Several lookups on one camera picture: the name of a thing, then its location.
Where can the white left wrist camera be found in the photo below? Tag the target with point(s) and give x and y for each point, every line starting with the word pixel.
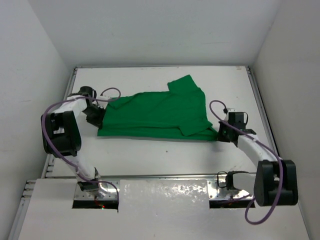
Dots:
pixel 102 101

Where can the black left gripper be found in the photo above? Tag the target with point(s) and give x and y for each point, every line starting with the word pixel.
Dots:
pixel 97 118

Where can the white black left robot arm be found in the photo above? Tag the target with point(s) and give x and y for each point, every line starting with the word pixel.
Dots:
pixel 62 138

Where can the white front cover panel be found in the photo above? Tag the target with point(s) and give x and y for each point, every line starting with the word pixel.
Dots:
pixel 152 210

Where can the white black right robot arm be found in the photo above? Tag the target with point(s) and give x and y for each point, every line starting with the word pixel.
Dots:
pixel 268 164

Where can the green t-shirt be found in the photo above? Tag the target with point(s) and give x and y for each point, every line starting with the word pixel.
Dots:
pixel 177 114

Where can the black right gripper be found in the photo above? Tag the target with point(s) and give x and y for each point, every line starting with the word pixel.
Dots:
pixel 220 137

